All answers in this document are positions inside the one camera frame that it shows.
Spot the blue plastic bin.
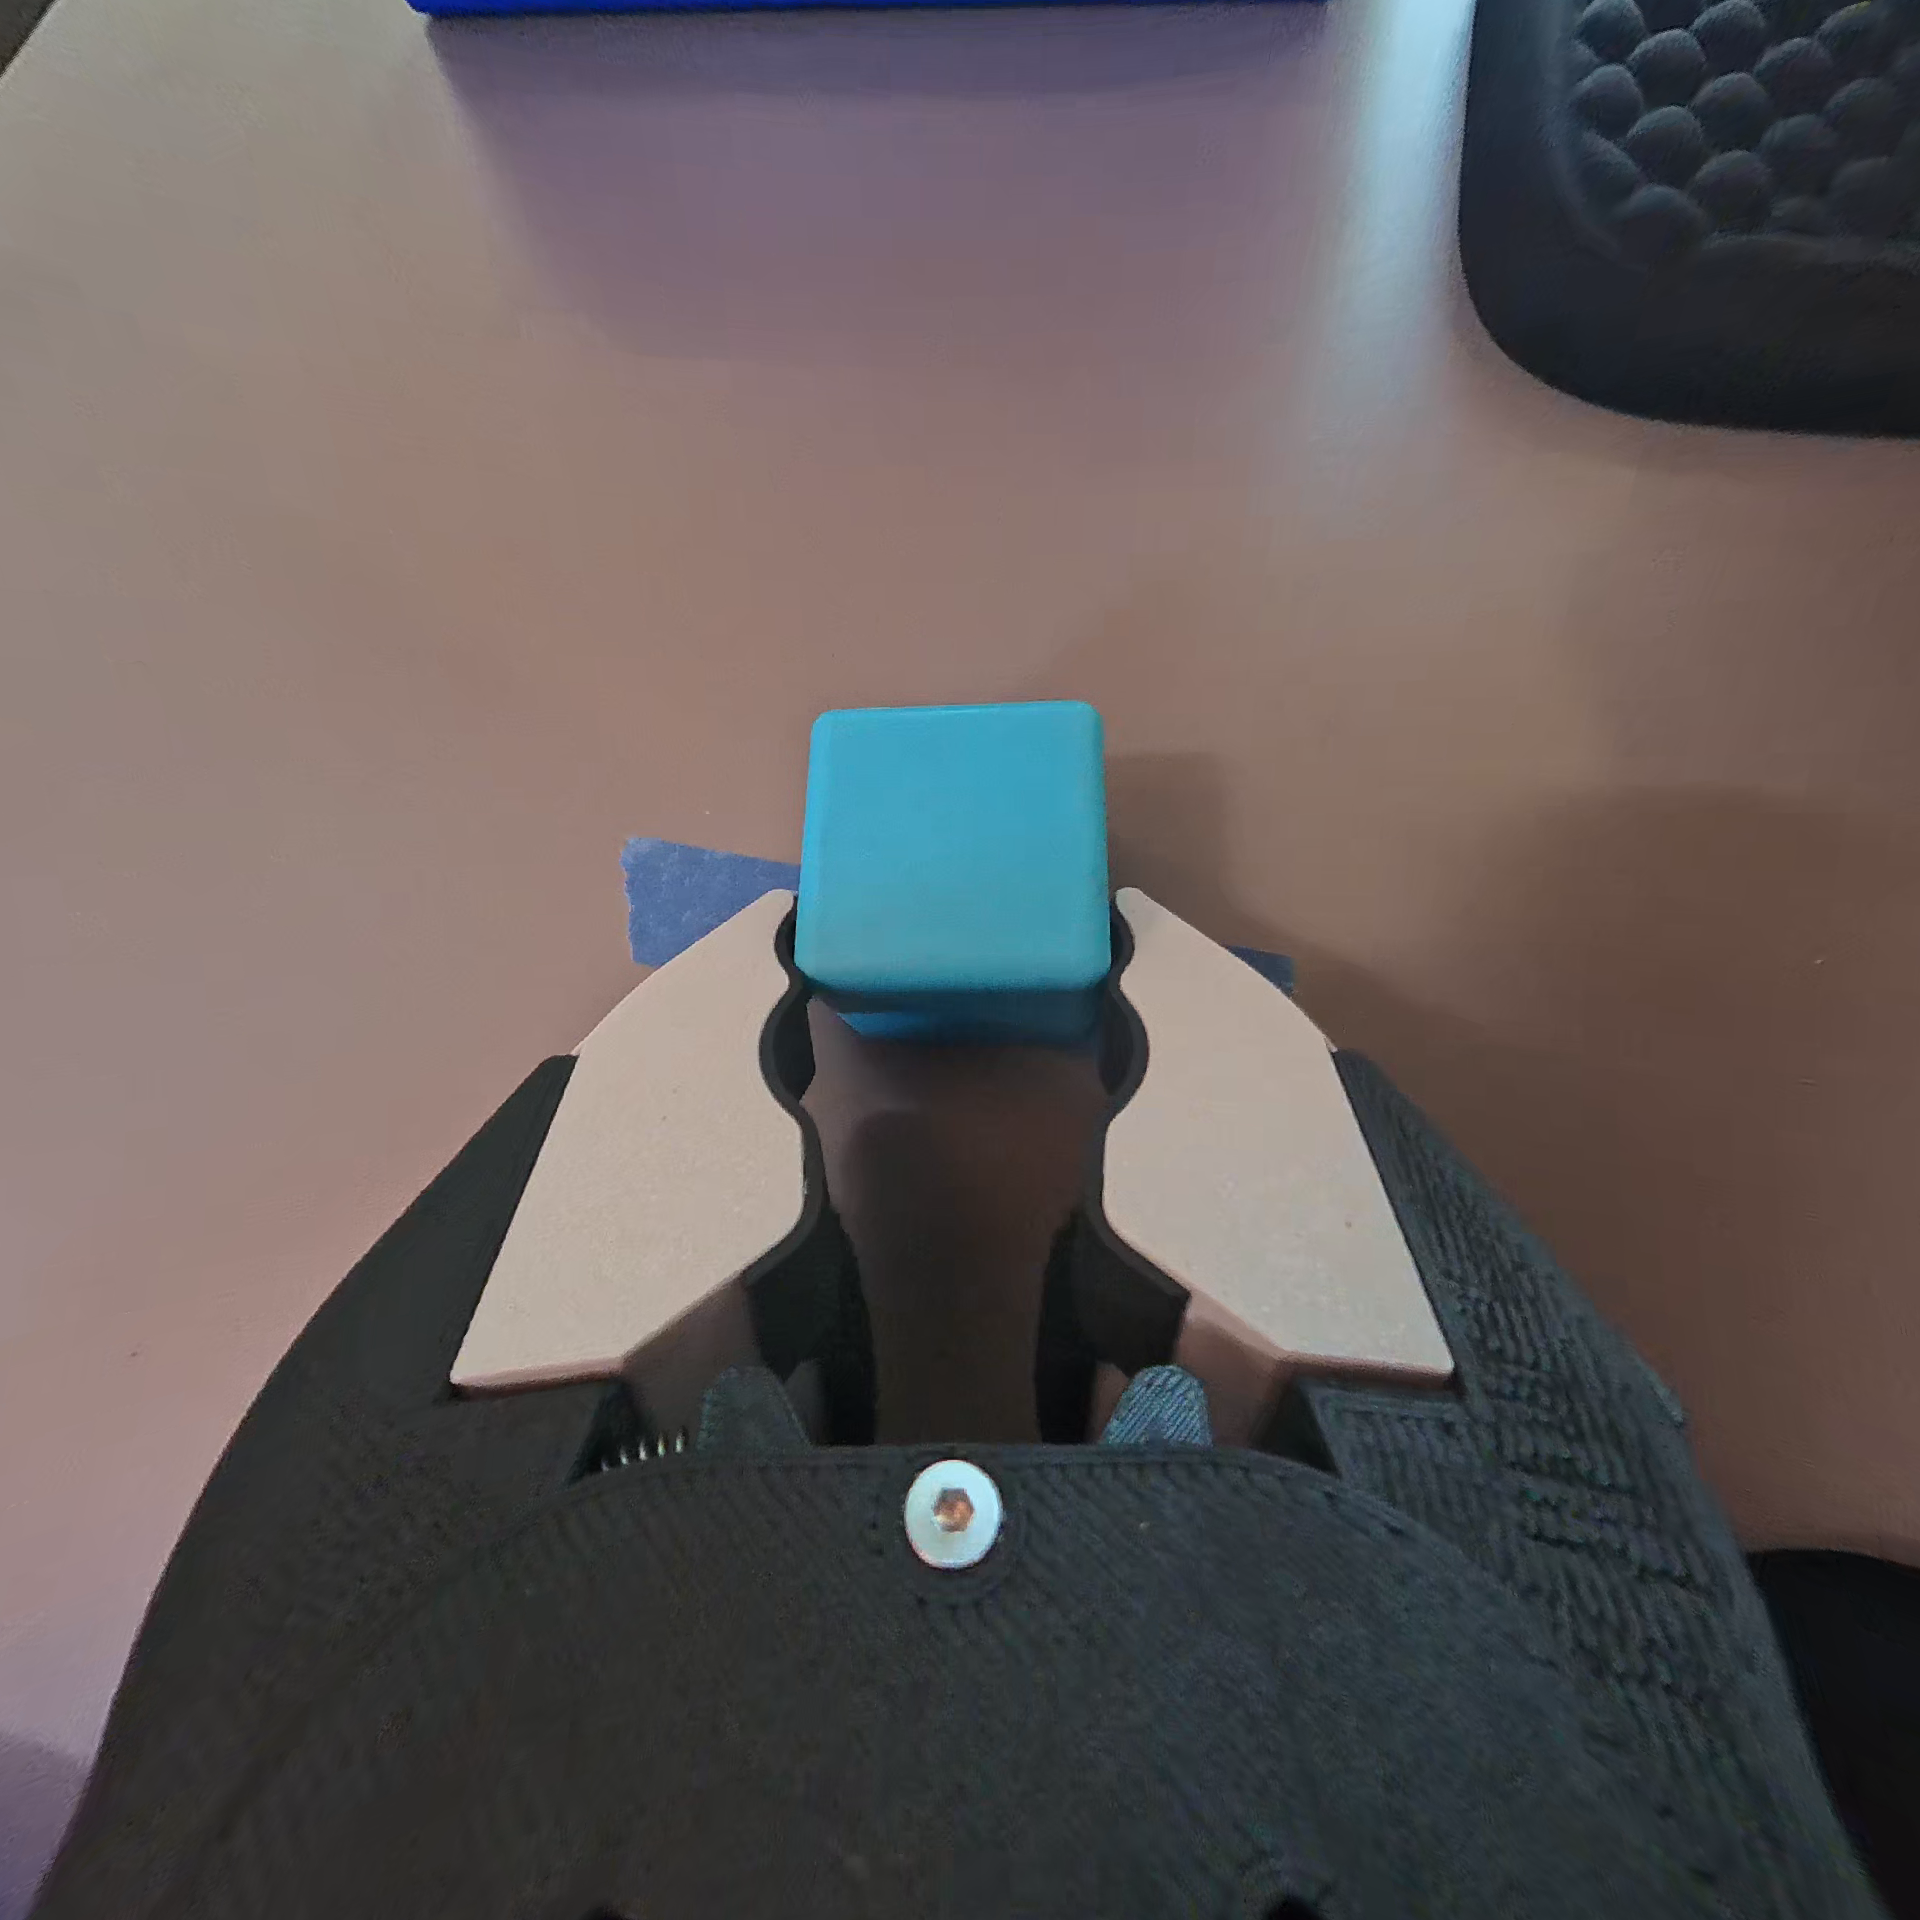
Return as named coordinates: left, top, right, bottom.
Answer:
left=406, top=0, right=1322, bottom=24

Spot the blue tape strip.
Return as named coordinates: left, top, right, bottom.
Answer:
left=621, top=832, right=1297, bottom=1011

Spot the teal foam cube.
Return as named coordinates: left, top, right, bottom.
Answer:
left=796, top=702, right=1122, bottom=1047

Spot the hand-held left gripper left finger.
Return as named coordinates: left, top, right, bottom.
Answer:
left=450, top=892, right=818, bottom=1399

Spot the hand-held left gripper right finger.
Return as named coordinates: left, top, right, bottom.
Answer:
left=1095, top=892, right=1463, bottom=1393

